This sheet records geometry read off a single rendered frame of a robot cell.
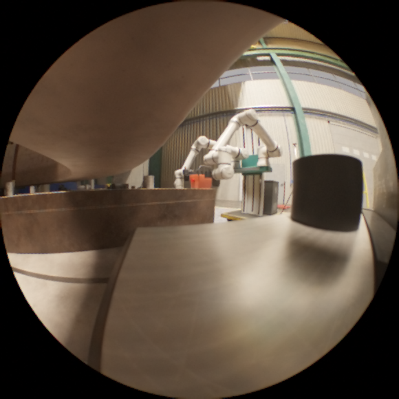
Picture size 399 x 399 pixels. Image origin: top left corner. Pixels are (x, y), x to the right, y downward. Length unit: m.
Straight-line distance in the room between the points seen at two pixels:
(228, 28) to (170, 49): 0.07
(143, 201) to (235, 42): 0.86
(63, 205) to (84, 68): 0.77
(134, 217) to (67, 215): 0.46
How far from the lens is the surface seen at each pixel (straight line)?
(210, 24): 0.16
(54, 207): 0.92
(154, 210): 0.90
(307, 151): 6.83
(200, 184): 1.13
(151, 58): 0.19
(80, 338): 0.50
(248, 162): 1.92
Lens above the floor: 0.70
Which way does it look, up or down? 5 degrees down
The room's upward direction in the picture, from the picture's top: 1 degrees clockwise
